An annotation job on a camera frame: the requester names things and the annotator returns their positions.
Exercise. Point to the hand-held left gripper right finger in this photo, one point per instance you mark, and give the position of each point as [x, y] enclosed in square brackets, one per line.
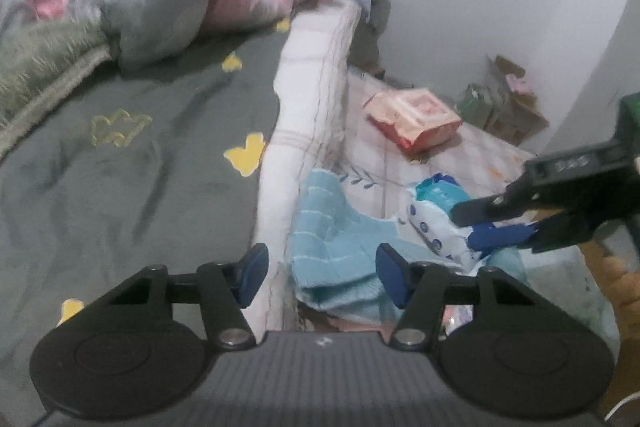
[392, 277]

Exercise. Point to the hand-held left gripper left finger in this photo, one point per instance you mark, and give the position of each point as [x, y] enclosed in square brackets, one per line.
[254, 274]

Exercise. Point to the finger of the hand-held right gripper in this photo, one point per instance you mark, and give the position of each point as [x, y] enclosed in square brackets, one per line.
[480, 211]
[500, 237]

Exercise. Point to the blue wet wipes packet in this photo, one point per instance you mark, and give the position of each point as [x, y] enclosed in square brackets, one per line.
[435, 212]

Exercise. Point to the light blue towel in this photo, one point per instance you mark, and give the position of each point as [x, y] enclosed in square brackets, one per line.
[330, 227]

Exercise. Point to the person's right hand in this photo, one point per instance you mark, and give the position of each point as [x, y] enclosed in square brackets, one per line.
[625, 292]

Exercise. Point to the small cardboard box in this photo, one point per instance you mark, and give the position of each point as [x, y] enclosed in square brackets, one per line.
[520, 112]

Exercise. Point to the pink wet wipes packet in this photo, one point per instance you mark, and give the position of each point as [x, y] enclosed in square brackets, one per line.
[415, 119]

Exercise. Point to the small pink packet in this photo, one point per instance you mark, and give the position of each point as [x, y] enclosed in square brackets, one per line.
[517, 83]

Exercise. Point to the grey bed sheet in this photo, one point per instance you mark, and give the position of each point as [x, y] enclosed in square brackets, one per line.
[150, 182]

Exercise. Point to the grey cushion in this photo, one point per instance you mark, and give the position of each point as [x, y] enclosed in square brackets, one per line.
[372, 42]

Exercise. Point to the grey-green fuzzy blanket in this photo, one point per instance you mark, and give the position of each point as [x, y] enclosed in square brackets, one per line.
[40, 67]

